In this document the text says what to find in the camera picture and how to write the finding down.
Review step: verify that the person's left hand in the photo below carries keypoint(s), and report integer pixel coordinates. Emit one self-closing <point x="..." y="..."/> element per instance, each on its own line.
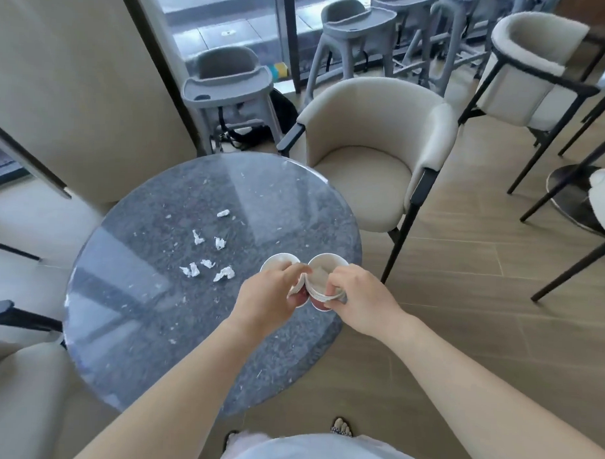
<point x="260" y="299"/>

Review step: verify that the person's right hand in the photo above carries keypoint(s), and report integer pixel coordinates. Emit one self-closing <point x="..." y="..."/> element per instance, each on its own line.
<point x="367" y="303"/>

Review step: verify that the person's left fingers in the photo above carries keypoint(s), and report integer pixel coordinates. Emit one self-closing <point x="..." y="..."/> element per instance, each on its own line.
<point x="293" y="273"/>

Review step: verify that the person's right fingers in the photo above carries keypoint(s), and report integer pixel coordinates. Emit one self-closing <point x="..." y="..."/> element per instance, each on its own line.
<point x="338" y="280"/>

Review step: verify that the white paper cup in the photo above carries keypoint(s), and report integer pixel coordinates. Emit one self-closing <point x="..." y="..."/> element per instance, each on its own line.
<point x="277" y="261"/>
<point x="326" y="263"/>

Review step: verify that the person's left forearm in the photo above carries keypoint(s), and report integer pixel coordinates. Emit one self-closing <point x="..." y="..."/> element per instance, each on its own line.
<point x="178" y="396"/>

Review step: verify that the person's right forearm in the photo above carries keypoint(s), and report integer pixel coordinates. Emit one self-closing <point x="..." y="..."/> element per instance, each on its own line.
<point x="485" y="397"/>

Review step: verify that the scattered white tissue scraps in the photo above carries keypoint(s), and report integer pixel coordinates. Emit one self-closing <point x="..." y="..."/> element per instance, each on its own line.
<point x="199" y="237"/>

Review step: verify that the beige armchair with black legs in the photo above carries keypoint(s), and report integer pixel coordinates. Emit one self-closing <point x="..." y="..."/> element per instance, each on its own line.
<point x="531" y="61"/>
<point x="369" y="155"/>
<point x="24" y="400"/>

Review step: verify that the person's patterned sandal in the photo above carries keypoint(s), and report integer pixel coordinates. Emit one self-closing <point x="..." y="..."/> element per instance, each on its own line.
<point x="341" y="427"/>

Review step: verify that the black bag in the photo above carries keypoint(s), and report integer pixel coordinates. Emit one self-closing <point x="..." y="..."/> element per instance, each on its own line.
<point x="282" y="112"/>

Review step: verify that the person's white garment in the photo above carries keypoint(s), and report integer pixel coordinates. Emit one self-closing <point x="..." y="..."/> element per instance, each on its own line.
<point x="319" y="455"/>

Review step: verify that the grey baby high chair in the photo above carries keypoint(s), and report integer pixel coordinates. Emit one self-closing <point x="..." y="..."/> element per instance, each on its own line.
<point x="414" y="12"/>
<point x="354" y="28"/>
<point x="223" y="85"/>
<point x="463" y="19"/>

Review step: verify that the yellow and green block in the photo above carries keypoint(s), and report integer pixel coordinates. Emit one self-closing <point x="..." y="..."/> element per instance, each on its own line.
<point x="279" y="71"/>

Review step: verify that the round metal table base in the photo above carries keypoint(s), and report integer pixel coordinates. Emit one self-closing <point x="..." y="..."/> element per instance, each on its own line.
<point x="568" y="194"/>

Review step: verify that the black-legged chair with white seat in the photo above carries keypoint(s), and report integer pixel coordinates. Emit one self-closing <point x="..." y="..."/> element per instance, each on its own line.
<point x="603" y="197"/>

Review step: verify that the black window frame post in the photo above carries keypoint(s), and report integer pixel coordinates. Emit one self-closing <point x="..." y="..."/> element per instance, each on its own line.
<point x="289" y="33"/>

